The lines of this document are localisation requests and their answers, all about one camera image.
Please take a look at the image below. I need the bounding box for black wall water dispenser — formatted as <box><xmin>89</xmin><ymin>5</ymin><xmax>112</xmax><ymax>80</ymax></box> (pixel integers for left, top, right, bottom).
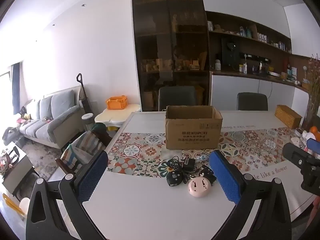
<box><xmin>221</xmin><ymin>37</ymin><xmax>241</xmax><ymax>67</ymax></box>

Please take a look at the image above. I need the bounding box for chair with striped cloth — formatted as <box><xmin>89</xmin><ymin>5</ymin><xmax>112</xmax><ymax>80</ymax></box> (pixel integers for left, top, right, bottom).
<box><xmin>55</xmin><ymin>122</ymin><xmax>113</xmax><ymax>178</ymax></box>

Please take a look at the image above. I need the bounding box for white counter cabinet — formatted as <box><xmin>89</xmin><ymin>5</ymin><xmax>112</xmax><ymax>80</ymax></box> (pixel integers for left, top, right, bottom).
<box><xmin>209</xmin><ymin>70</ymin><xmax>311</xmax><ymax>112</ymax></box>

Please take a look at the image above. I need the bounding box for black charger plug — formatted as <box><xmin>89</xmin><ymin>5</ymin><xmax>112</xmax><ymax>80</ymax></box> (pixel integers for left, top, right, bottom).
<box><xmin>167</xmin><ymin>171</ymin><xmax>185</xmax><ymax>187</ymax></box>

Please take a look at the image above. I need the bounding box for vase of dried flowers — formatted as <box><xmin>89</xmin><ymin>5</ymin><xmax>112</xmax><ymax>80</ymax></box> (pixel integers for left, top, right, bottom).
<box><xmin>301</xmin><ymin>53</ymin><xmax>320</xmax><ymax>131</ymax></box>

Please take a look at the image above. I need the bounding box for tall dark glass cabinet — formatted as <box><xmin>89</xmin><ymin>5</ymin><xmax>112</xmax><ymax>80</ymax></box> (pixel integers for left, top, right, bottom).
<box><xmin>131</xmin><ymin>0</ymin><xmax>211</xmax><ymax>112</ymax></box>

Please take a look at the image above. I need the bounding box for brown cardboard box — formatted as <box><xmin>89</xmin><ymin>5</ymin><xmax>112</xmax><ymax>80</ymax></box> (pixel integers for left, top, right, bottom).
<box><xmin>165</xmin><ymin>105</ymin><xmax>223</xmax><ymax>150</ymax></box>

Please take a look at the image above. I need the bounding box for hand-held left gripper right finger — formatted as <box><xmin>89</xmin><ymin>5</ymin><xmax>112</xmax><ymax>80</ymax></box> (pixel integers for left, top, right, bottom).
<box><xmin>209</xmin><ymin>151</ymin><xmax>292</xmax><ymax>240</ymax></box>

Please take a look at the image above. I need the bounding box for dark grey dining chair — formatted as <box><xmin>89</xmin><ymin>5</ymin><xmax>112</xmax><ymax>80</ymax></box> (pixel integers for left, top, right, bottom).
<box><xmin>158</xmin><ymin>86</ymin><xmax>197</xmax><ymax>112</ymax></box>
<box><xmin>237</xmin><ymin>92</ymin><xmax>268</xmax><ymax>111</ymax></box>

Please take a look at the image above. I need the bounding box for dark coffee table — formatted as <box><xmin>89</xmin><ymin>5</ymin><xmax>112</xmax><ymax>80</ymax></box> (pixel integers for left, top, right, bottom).
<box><xmin>0</xmin><ymin>140</ymin><xmax>38</xmax><ymax>201</ymax></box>

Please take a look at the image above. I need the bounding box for cream side table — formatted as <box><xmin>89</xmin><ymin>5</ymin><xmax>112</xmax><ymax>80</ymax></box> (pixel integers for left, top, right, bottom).
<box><xmin>94</xmin><ymin>104</ymin><xmax>141</xmax><ymax>131</ymax></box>

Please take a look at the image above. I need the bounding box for orange plastic crate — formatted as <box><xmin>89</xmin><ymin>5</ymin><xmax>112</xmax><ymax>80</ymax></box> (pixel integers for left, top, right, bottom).
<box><xmin>105</xmin><ymin>95</ymin><xmax>129</xmax><ymax>110</ymax></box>

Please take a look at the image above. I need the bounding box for woven rectangular basket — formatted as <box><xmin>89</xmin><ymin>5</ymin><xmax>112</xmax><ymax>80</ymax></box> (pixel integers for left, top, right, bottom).
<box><xmin>275</xmin><ymin>104</ymin><xmax>303</xmax><ymax>129</ymax></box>

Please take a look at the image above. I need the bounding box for blue curtain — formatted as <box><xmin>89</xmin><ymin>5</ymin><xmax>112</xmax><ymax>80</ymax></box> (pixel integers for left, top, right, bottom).
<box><xmin>12</xmin><ymin>63</ymin><xmax>22</xmax><ymax>107</ymax></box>

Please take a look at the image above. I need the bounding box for person's right forearm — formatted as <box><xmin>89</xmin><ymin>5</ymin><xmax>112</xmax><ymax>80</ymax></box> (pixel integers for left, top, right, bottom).
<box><xmin>311</xmin><ymin>195</ymin><xmax>320</xmax><ymax>220</ymax></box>

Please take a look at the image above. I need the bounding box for pink round device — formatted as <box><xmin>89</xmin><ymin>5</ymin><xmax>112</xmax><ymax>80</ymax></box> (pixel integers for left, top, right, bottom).
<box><xmin>187</xmin><ymin>177</ymin><xmax>212</xmax><ymax>198</ymax></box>

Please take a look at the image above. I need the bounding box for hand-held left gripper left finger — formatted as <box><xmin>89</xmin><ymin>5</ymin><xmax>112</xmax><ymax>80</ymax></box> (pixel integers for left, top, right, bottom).
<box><xmin>26</xmin><ymin>151</ymin><xmax>109</xmax><ymax>240</ymax></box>

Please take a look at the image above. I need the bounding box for black power adapter with cable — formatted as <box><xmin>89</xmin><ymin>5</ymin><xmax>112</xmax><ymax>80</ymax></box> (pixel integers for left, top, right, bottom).
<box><xmin>165</xmin><ymin>156</ymin><xmax>199</xmax><ymax>184</ymax></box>

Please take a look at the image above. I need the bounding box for grey sofa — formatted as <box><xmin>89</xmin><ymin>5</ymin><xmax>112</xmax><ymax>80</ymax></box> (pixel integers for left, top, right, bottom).
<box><xmin>19</xmin><ymin>85</ymin><xmax>87</xmax><ymax>150</ymax></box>

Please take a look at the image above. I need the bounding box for patterned floor rug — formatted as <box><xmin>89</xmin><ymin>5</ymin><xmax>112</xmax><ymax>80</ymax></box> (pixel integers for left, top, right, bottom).
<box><xmin>24</xmin><ymin>139</ymin><xmax>66</xmax><ymax>181</ymax></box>

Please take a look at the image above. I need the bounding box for upright vacuum cleaner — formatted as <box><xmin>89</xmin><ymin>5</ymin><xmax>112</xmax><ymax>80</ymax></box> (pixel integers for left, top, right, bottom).
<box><xmin>76</xmin><ymin>73</ymin><xmax>94</xmax><ymax>113</ymax></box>

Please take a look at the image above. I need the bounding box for black bag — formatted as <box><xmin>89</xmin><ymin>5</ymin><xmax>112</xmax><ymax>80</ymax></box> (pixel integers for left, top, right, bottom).
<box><xmin>2</xmin><ymin>127</ymin><xmax>20</xmax><ymax>143</ymax></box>

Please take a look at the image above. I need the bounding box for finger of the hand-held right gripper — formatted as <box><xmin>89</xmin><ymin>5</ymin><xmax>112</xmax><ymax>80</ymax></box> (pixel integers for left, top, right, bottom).
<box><xmin>307</xmin><ymin>138</ymin><xmax>320</xmax><ymax>159</ymax></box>
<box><xmin>282</xmin><ymin>142</ymin><xmax>320</xmax><ymax>196</ymax></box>

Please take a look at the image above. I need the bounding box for brown wall shelf unit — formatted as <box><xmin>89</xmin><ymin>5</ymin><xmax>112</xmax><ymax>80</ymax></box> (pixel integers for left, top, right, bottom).
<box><xmin>206</xmin><ymin>11</ymin><xmax>320</xmax><ymax>85</ymax></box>

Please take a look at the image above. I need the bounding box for small black gadget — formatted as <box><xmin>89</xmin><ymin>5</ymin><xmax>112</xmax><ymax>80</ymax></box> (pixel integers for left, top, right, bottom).
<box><xmin>199</xmin><ymin>168</ymin><xmax>217</xmax><ymax>187</ymax></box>

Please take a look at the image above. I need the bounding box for white sofa pillow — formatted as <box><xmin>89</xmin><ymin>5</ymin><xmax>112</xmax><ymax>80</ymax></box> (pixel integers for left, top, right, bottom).
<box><xmin>26</xmin><ymin>99</ymin><xmax>41</xmax><ymax>119</ymax></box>

